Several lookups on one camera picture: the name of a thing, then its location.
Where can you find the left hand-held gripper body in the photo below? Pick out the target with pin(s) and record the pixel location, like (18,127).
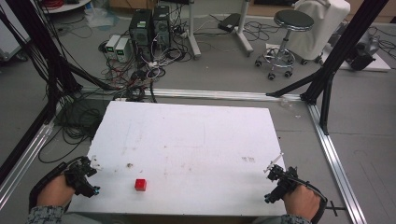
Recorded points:
(78,174)

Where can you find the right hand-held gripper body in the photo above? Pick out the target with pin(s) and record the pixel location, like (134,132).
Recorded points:
(284,179)

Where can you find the person's right hand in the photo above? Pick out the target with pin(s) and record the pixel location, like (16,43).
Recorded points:
(301,202)

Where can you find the person's left hand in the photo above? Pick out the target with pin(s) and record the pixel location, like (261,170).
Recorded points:
(55,193)

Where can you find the white zip tie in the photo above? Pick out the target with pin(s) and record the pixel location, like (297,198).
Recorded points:
(274,162)

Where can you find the red cube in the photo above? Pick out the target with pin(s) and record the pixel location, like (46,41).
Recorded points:
(140,184)

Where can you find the grey power supply unit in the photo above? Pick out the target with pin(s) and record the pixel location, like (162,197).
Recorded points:
(122,49)
(112,45)

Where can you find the black round stool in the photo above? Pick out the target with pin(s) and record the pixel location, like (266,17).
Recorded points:
(286,34)

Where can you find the black machine on white board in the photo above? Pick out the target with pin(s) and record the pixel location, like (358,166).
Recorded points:
(364,51)

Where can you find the white desk leg stand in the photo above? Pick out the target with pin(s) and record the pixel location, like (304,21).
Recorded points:
(193,34)
(244,31)

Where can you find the black computer tower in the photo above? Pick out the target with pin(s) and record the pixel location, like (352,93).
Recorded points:
(140,32)
(162,28)

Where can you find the white cloth-covered chair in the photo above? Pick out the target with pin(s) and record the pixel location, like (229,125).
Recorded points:
(323,28)

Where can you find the clear plastic bag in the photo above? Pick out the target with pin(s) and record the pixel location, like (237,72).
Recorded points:
(101,15)

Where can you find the flat black box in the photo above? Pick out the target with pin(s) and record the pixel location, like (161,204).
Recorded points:
(229,22)

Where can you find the white round table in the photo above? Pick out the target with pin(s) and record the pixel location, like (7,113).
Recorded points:
(65,5)

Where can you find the aluminium floor rail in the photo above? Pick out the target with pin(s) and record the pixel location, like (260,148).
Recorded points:
(25,161)
(336,165)
(218,94)

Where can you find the black frame beam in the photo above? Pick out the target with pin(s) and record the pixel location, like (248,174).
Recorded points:
(28,140)

